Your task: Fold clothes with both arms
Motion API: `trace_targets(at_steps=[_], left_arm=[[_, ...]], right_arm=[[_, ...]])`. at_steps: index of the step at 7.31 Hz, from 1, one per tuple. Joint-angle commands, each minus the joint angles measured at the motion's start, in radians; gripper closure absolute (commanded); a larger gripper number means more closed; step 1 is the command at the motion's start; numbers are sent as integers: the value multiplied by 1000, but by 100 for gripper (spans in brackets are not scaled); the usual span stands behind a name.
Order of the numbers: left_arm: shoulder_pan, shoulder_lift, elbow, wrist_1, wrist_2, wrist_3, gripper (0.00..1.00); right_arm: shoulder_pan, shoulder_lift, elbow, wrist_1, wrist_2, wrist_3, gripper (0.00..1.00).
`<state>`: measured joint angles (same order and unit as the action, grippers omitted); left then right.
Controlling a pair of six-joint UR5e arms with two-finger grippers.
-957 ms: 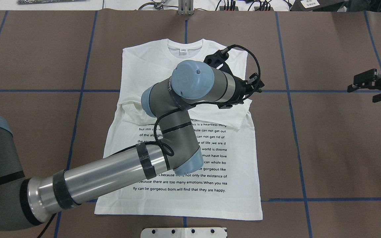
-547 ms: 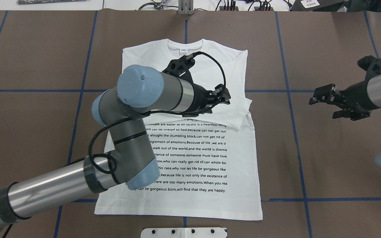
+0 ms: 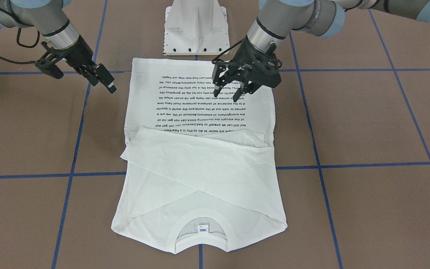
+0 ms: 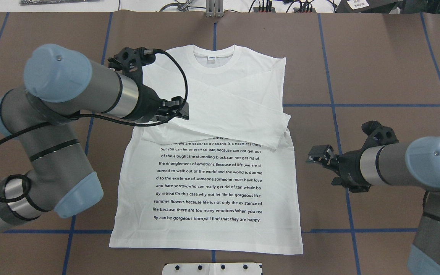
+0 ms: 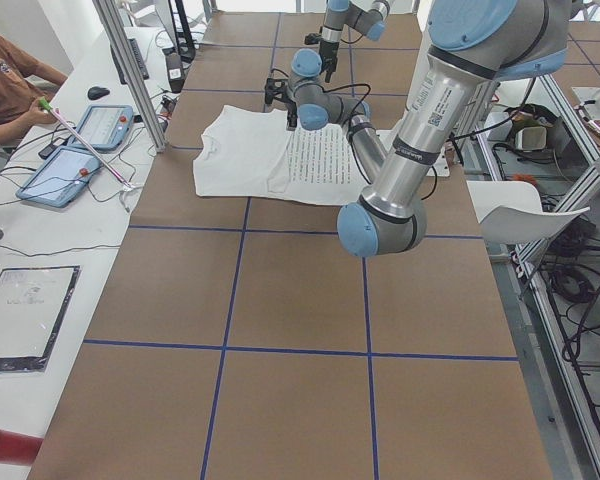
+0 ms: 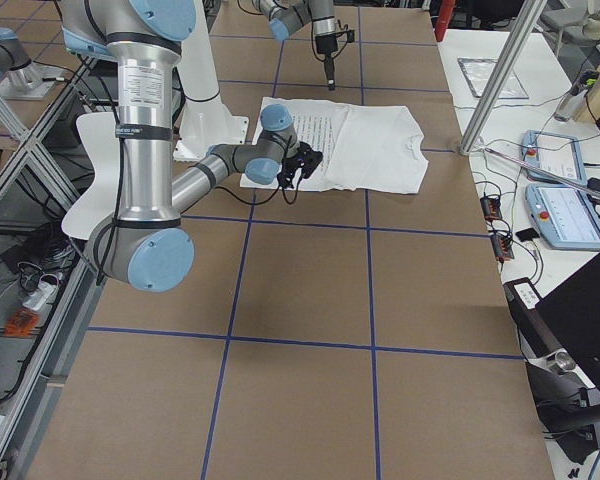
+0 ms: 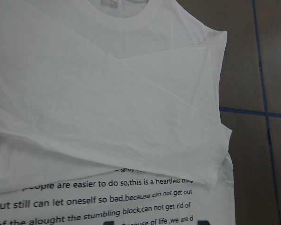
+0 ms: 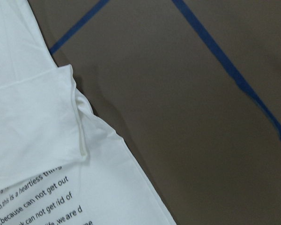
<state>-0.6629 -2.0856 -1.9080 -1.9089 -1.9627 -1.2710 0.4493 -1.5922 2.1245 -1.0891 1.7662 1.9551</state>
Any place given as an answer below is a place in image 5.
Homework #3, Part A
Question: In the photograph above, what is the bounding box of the aluminium frame post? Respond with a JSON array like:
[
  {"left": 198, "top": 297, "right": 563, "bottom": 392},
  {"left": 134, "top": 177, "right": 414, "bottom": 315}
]
[{"left": 93, "top": 0, "right": 166, "bottom": 153}]

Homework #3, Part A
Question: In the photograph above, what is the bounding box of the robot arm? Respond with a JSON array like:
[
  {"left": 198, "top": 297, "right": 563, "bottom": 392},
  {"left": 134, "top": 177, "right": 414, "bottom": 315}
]
[
  {"left": 319, "top": 0, "right": 393, "bottom": 83},
  {"left": 286, "top": 1, "right": 572, "bottom": 257}
]

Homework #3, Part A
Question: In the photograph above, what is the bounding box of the red object at corner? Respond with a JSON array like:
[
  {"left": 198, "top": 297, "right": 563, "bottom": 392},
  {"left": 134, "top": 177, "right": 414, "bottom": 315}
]
[{"left": 0, "top": 429, "right": 43, "bottom": 466}]

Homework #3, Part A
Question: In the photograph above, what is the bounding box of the blue teach pendant far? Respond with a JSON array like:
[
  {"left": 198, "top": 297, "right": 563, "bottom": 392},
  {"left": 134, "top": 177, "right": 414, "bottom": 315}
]
[{"left": 76, "top": 105, "right": 134, "bottom": 153}]

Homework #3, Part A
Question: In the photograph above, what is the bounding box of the person in brown shirt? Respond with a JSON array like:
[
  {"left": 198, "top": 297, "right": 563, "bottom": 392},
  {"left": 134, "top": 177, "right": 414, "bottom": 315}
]
[{"left": 0, "top": 35, "right": 67, "bottom": 146}]

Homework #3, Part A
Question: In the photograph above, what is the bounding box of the long metal pointer stick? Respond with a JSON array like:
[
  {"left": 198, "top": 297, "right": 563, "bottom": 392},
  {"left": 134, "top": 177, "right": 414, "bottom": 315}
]
[{"left": 38, "top": 97, "right": 139, "bottom": 191}]

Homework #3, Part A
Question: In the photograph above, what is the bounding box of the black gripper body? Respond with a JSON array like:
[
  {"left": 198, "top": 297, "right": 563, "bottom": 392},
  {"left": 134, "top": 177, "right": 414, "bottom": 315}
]
[
  {"left": 284, "top": 98, "right": 298, "bottom": 123},
  {"left": 319, "top": 40, "right": 340, "bottom": 65}
]

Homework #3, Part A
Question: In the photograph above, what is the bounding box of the blue teach pendant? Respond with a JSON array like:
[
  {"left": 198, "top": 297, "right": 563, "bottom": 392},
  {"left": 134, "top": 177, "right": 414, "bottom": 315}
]
[
  {"left": 16, "top": 146, "right": 100, "bottom": 208},
  {"left": 76, "top": 105, "right": 134, "bottom": 153}
]

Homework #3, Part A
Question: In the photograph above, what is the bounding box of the plastic sleeve document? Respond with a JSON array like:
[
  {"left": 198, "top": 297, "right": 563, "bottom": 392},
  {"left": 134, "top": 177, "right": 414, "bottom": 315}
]
[{"left": 0, "top": 265, "right": 81, "bottom": 374}]

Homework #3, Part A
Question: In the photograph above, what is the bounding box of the black keyboard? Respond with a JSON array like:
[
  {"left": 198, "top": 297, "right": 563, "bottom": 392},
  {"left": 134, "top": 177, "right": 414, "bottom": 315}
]
[{"left": 110, "top": 38, "right": 150, "bottom": 85}]

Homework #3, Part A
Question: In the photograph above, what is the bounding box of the black computer mouse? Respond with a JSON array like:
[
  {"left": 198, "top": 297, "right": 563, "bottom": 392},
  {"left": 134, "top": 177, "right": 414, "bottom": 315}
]
[{"left": 87, "top": 86, "right": 110, "bottom": 100}]

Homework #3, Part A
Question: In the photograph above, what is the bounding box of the blue teach pendant near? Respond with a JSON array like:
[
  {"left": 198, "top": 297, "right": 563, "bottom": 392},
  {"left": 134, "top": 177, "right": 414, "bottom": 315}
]
[{"left": 16, "top": 146, "right": 100, "bottom": 208}]

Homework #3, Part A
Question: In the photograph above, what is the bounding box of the white long sleeve t-shirt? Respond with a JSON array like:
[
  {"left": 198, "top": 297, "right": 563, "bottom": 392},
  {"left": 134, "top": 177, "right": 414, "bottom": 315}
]
[{"left": 193, "top": 105, "right": 366, "bottom": 206}]

